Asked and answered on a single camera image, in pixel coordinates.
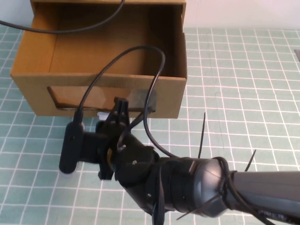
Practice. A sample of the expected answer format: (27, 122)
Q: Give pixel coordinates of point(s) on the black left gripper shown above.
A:
(110, 131)

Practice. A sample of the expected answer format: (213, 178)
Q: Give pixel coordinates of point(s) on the cardboard drawer with torn window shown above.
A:
(30, 93)

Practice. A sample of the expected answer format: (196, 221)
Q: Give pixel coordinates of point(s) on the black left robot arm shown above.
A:
(206, 182)

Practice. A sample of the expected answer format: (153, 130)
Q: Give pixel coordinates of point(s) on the cardboard shoe box shell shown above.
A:
(184, 11)

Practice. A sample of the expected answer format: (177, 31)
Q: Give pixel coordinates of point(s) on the white plastic drawer pull tab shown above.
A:
(101, 115)

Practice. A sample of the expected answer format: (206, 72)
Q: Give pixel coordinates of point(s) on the black zip tie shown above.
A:
(250, 161)
(194, 209)
(202, 136)

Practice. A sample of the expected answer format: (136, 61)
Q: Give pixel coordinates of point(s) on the green checked tablecloth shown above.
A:
(234, 93)

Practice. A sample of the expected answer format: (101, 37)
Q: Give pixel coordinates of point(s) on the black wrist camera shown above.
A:
(70, 145)

